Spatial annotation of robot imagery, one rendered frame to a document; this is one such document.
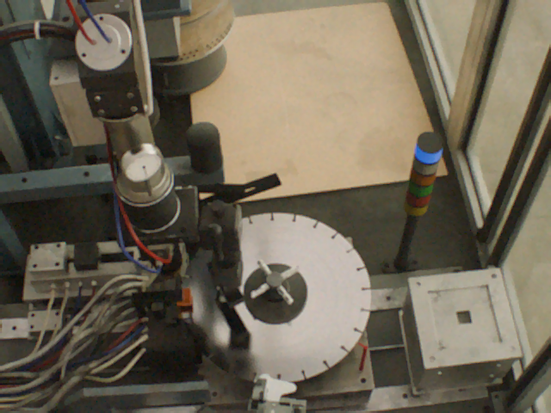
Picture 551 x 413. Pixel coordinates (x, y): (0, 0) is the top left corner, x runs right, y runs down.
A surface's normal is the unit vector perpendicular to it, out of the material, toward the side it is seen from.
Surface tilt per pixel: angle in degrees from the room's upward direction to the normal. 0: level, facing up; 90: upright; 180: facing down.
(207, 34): 90
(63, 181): 0
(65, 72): 0
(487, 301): 0
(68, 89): 90
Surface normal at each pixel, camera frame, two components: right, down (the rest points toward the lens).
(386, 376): -0.04, -0.55
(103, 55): 0.04, 0.20
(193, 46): 0.44, 0.74
